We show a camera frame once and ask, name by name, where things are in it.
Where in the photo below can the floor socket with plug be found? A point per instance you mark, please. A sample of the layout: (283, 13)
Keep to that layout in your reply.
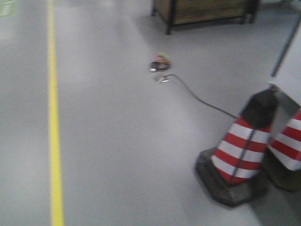
(159, 67)

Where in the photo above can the red white traffic cone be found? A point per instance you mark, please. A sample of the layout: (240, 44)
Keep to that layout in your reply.
(282, 161)
(231, 171)

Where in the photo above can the green footprint floor sign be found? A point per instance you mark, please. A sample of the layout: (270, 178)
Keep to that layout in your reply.
(7, 7)

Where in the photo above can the wooden cabinet black frame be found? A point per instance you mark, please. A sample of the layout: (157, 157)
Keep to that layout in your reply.
(183, 12)

